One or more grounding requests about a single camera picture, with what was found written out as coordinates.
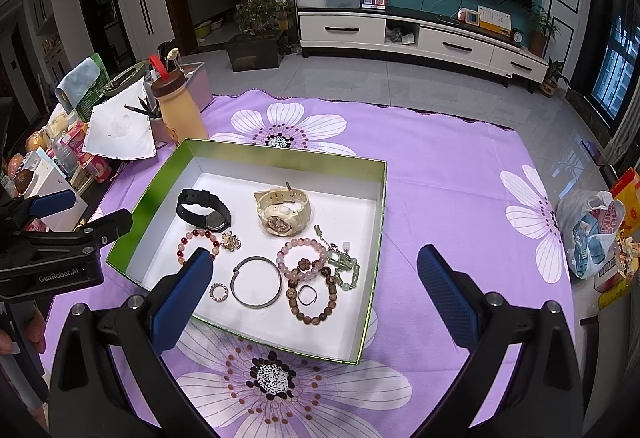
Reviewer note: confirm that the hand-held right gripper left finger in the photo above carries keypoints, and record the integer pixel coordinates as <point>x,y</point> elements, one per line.
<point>182,308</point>

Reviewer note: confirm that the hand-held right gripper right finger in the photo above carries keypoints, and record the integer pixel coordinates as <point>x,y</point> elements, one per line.
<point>447,298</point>

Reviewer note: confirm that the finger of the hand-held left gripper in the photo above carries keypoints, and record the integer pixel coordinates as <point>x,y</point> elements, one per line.
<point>50,203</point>
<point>100,230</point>

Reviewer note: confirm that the silver bangle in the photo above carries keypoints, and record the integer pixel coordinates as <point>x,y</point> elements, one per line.
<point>256,306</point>

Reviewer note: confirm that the gold flower brooch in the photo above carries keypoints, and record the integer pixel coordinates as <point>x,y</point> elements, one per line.
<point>231,241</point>

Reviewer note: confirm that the green cardboard box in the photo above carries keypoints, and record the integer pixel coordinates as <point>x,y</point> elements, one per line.
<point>360,238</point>

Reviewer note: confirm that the person's left hand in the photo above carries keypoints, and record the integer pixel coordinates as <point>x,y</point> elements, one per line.
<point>35,328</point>

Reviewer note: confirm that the white box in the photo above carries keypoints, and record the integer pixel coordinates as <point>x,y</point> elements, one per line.
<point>52,175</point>

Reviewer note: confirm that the pile of pink packets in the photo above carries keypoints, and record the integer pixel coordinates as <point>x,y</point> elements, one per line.
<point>87,153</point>

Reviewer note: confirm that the black wrist watch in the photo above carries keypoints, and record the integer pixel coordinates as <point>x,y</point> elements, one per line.
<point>210,220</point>

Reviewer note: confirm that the white paper sheet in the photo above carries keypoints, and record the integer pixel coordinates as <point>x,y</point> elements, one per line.
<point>117,133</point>

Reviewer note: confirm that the dark pen holder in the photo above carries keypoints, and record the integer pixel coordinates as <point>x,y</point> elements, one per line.
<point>157,131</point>

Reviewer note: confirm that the green package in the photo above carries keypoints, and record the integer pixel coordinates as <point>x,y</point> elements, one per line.
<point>95,93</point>

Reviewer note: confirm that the light blue cloth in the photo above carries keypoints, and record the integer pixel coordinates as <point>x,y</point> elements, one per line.
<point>75,78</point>

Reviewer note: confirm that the purple floral tablecloth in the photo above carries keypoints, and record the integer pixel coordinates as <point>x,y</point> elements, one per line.
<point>450,168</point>

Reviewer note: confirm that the cream wrist watch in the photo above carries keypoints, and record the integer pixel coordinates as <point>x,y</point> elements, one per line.
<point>280,218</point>

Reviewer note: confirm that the orange bottle, brown cap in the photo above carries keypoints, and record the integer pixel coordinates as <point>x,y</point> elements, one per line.
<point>182,113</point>

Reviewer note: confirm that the white plastic bag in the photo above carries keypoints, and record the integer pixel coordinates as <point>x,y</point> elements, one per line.
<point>575,213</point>

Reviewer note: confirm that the grey metal container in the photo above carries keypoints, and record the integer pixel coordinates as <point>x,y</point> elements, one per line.
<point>197,83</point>

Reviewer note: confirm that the yellow and red box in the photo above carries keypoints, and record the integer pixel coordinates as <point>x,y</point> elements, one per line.
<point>630,188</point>

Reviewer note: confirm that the green basin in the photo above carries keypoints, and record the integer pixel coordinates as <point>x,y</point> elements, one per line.
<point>207,29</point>

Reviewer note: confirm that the black plant crate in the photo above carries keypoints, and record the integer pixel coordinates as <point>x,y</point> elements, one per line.
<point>252,53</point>

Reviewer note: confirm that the small potted plant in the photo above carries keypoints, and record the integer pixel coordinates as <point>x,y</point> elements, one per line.
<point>550,86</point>

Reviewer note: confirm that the leafy green plant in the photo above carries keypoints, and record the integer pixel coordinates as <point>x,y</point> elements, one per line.
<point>260,13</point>

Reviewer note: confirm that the black alarm clock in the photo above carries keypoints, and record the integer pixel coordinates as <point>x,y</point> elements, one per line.
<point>517,36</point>

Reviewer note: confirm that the tall potted plant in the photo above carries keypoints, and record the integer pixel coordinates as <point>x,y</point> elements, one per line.
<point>540,43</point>

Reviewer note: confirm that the pink desk device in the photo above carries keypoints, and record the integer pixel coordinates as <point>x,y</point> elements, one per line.
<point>469,17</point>

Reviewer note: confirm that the yellow desk calendar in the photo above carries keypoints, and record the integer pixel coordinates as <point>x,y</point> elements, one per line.
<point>495,18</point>

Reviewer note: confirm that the white TV cabinet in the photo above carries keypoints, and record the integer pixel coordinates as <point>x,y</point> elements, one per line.
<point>350,31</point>

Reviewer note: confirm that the small colourful sign stand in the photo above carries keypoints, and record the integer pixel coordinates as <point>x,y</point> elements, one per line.
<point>375,0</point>

